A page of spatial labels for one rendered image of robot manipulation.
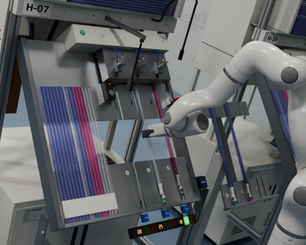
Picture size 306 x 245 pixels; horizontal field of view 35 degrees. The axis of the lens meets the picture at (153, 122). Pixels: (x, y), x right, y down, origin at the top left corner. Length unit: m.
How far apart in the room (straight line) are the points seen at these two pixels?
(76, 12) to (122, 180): 0.67
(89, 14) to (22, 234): 0.92
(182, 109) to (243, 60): 0.27
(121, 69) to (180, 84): 4.12
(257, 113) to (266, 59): 3.94
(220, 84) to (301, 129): 0.31
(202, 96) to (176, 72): 4.37
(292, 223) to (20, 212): 1.03
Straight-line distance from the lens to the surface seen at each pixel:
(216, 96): 1.76
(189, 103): 1.75
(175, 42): 6.14
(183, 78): 6.07
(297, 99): 1.71
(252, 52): 1.70
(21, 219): 2.06
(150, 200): 1.98
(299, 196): 1.66
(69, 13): 1.95
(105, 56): 2.00
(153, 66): 2.14
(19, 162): 2.29
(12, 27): 1.90
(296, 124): 1.68
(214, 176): 2.36
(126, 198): 1.91
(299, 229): 1.78
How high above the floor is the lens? 1.69
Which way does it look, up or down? 20 degrees down
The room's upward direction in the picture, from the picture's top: 16 degrees clockwise
